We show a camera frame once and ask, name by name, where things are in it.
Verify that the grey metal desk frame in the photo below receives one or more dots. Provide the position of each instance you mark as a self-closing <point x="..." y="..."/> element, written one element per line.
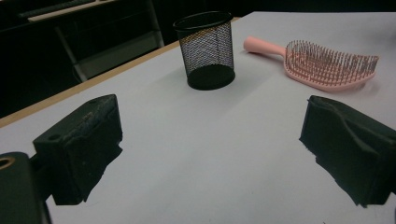
<point x="124" y="46"/>

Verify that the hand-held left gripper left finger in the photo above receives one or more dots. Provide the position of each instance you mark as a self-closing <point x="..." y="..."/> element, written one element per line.
<point x="82" y="146"/>

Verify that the white table sheet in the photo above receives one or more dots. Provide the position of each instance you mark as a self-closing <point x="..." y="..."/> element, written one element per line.
<point x="202" y="149"/>

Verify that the pink hairbrush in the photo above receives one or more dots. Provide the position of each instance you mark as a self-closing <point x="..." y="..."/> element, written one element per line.
<point x="323" y="70"/>

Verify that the black mesh pen cup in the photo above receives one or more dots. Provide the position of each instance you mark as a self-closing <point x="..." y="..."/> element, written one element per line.
<point x="207" y="53"/>

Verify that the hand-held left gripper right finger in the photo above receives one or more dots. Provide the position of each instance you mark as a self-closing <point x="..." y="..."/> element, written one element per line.
<point x="348" y="146"/>

